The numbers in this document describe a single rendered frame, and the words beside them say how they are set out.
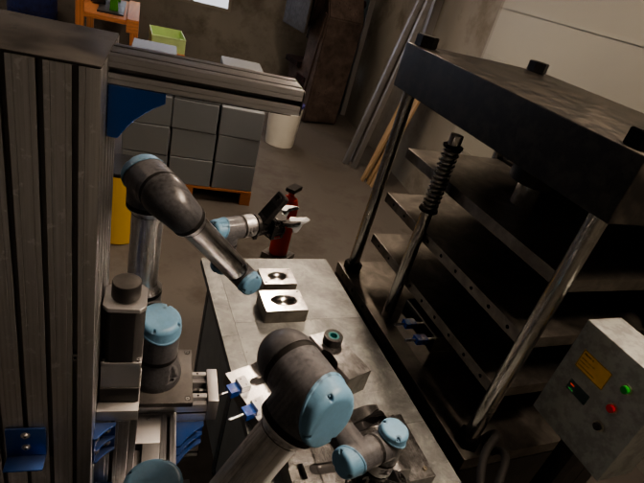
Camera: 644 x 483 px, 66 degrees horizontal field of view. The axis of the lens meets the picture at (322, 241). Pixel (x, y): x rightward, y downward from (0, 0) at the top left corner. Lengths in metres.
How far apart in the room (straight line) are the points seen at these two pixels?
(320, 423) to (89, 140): 0.58
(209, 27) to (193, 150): 4.68
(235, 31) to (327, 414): 8.55
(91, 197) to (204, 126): 3.76
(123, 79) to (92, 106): 0.09
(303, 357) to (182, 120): 3.83
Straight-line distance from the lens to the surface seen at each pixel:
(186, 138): 4.65
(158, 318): 1.48
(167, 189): 1.27
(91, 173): 0.85
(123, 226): 4.02
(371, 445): 1.28
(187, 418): 1.70
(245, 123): 4.61
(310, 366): 0.90
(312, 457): 1.71
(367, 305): 2.58
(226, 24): 9.14
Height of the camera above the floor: 2.23
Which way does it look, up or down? 29 degrees down
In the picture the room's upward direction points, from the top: 16 degrees clockwise
